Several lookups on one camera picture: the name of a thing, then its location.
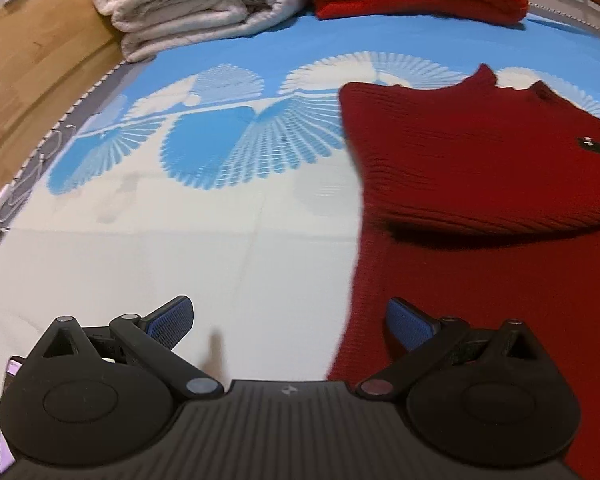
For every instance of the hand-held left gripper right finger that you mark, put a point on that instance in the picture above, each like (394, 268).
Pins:
(409, 325)

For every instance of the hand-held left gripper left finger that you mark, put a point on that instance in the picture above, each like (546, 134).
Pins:
(170, 322)

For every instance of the dark red knit sweater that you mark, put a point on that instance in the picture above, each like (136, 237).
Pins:
(480, 170)

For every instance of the blue and white bed sheet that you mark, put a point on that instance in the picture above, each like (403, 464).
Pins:
(205, 200)

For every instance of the black smartphone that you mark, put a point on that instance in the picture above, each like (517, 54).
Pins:
(10, 410)

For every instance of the wooden bed frame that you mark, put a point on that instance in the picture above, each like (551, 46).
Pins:
(35, 70)

